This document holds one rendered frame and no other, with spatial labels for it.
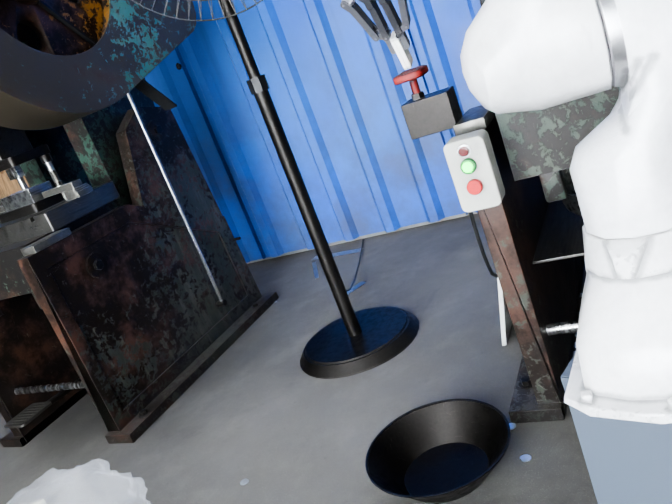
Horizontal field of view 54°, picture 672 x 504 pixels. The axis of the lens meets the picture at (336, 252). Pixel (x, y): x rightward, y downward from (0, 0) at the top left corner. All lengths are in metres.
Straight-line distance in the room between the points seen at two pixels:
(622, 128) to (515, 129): 0.63
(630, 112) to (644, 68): 0.04
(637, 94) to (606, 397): 0.29
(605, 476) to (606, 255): 0.27
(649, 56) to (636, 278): 0.20
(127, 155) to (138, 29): 0.42
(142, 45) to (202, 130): 1.05
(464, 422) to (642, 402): 0.83
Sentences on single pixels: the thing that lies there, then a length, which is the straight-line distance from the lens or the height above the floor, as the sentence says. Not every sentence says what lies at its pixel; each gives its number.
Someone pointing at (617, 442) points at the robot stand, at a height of 0.37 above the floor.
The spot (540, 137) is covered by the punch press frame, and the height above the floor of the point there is 0.57.
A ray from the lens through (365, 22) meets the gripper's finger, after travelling 1.28.
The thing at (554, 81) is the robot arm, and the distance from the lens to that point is 0.65.
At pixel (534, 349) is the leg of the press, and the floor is 0.16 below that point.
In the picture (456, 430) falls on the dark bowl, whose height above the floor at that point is 0.02.
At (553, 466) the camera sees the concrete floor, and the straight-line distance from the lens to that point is 1.37.
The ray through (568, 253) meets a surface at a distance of 1.42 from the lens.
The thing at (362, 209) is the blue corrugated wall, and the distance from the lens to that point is 2.97.
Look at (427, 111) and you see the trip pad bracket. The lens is 1.29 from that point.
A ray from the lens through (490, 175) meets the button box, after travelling 1.21.
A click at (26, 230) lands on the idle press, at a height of 0.67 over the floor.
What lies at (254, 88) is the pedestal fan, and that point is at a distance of 1.85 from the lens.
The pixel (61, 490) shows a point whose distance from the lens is 1.67.
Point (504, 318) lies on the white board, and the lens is 1.74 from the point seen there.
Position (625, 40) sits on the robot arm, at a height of 0.77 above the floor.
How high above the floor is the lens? 0.86
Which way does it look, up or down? 16 degrees down
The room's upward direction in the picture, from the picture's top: 21 degrees counter-clockwise
